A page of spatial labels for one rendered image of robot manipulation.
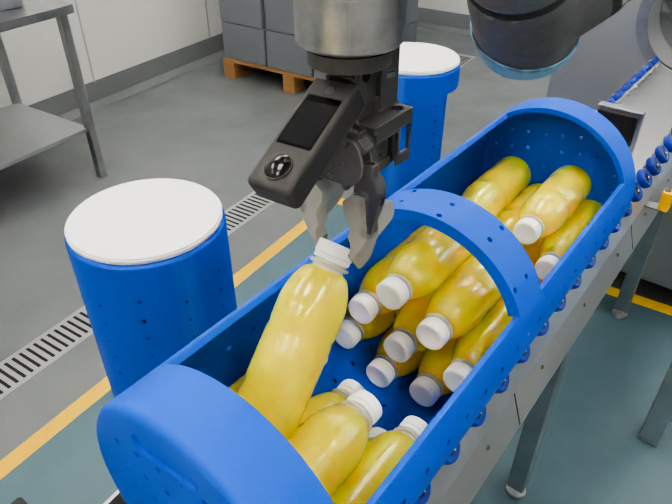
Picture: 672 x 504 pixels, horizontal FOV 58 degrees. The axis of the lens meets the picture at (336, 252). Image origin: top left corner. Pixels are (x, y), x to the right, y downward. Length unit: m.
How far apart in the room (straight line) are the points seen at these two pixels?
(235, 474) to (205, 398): 0.07
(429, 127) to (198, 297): 1.00
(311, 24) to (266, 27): 4.00
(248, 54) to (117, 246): 3.66
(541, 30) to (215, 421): 0.40
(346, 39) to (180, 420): 0.33
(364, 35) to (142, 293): 0.71
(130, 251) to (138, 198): 0.17
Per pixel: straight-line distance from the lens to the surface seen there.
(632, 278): 2.56
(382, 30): 0.49
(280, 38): 4.43
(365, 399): 0.66
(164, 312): 1.11
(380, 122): 0.54
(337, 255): 0.59
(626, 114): 1.55
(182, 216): 1.14
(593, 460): 2.15
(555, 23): 0.53
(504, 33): 0.53
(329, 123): 0.50
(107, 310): 1.14
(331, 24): 0.48
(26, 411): 2.35
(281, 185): 0.48
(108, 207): 1.21
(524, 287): 0.77
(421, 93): 1.82
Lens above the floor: 1.63
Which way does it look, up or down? 36 degrees down
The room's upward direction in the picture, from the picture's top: straight up
